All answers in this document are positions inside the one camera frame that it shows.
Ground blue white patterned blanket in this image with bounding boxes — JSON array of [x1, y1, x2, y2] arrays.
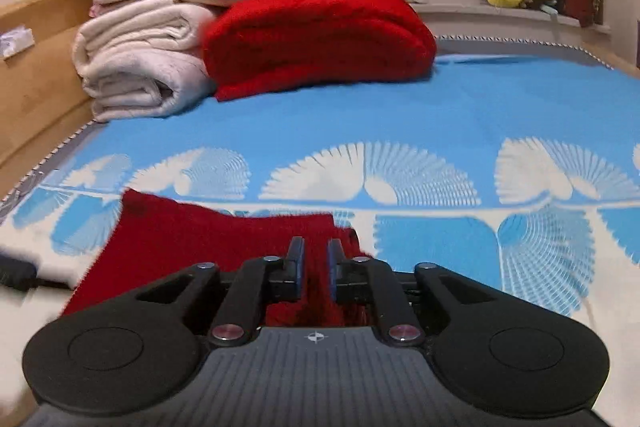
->
[[0, 52, 640, 343]]

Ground dark red knit sweater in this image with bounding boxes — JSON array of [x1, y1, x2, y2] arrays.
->
[[60, 188, 373, 329]]

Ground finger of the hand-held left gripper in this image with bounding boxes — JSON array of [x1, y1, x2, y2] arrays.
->
[[0, 253, 40, 292]]

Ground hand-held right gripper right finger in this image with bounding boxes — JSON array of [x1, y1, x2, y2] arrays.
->
[[327, 238, 497, 348]]

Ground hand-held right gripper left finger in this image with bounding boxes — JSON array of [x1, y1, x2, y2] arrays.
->
[[135, 237, 307, 348]]

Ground white window sill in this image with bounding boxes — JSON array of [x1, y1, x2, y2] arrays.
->
[[414, 1, 612, 35]]

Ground folded bright red sweater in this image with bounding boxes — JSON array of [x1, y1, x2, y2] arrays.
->
[[200, 0, 439, 102]]

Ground wooden bed frame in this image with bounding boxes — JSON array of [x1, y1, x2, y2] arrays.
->
[[0, 0, 107, 198]]

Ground white label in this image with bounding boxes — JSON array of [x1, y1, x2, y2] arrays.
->
[[0, 25, 35, 58]]

